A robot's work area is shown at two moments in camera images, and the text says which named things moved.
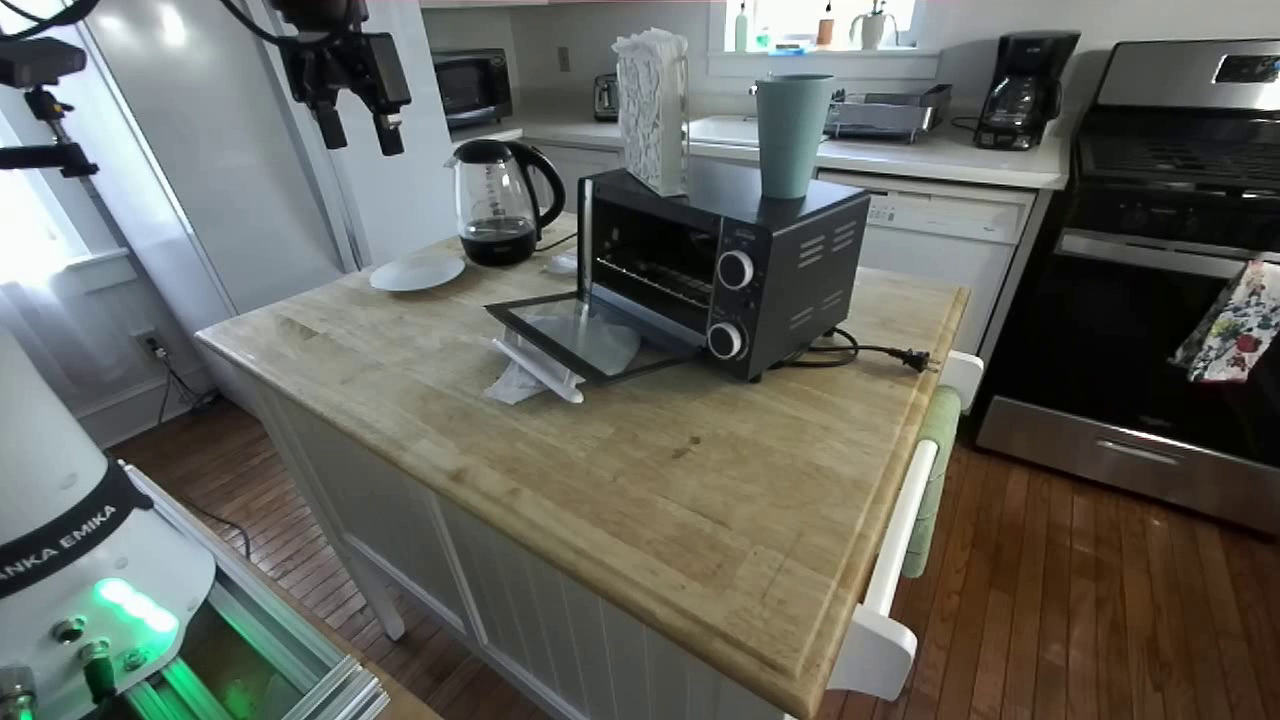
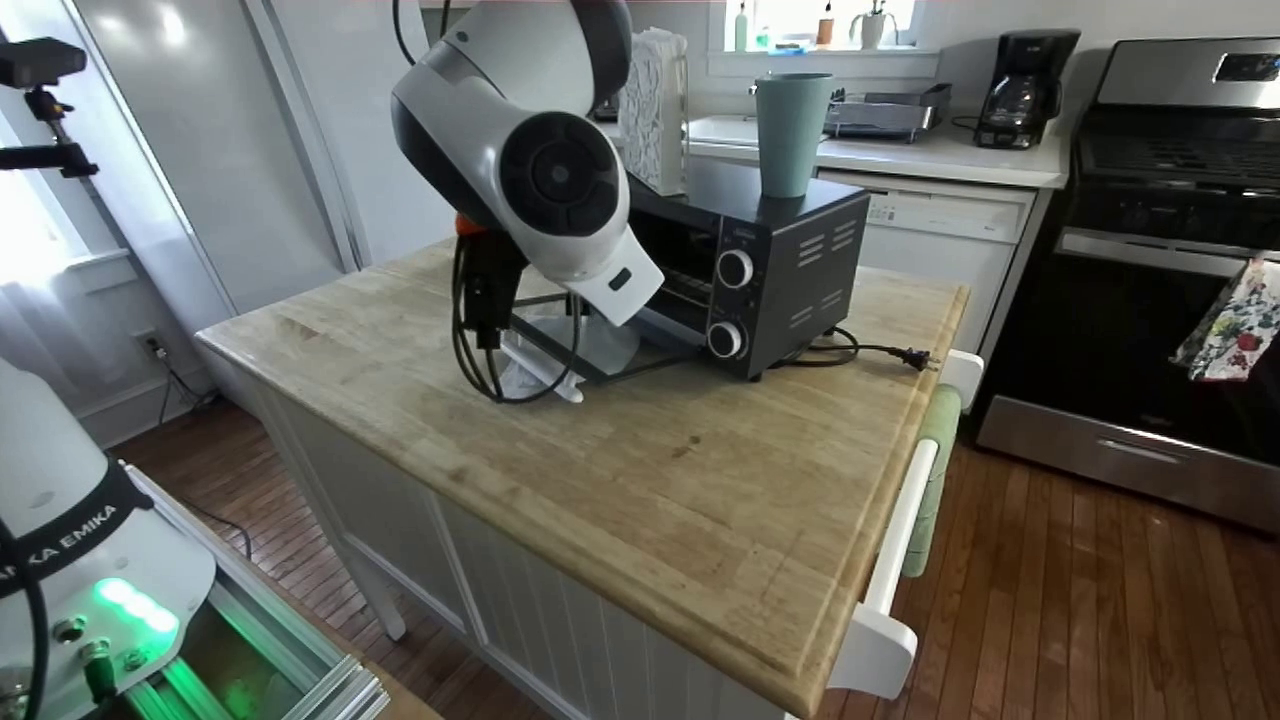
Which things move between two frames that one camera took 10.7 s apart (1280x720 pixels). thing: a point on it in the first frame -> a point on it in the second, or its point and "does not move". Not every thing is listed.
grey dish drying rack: x=895 y=113 does not move
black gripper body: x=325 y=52 -> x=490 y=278
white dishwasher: x=967 y=238 does not move
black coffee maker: x=1023 y=89 does not move
